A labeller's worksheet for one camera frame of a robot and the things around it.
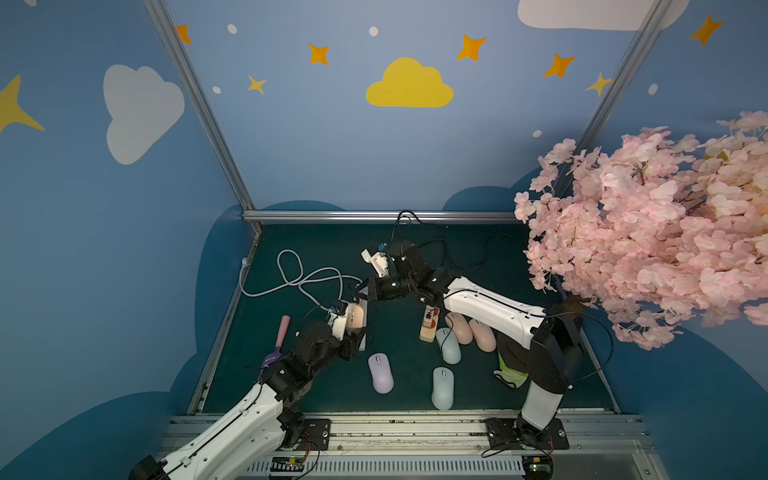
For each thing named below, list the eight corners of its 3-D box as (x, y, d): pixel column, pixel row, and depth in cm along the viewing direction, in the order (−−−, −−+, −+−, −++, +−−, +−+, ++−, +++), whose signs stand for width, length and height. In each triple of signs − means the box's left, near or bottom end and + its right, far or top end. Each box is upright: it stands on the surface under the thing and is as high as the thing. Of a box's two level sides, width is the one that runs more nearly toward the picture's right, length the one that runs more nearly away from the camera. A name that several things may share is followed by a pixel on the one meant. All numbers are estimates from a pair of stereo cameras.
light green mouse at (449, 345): (444, 366, 88) (446, 362, 85) (434, 333, 94) (436, 328, 92) (462, 363, 88) (464, 359, 86) (451, 330, 95) (453, 325, 92)
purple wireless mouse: (375, 396, 82) (375, 394, 80) (367, 357, 89) (367, 354, 87) (396, 390, 83) (396, 388, 81) (387, 353, 90) (387, 350, 88)
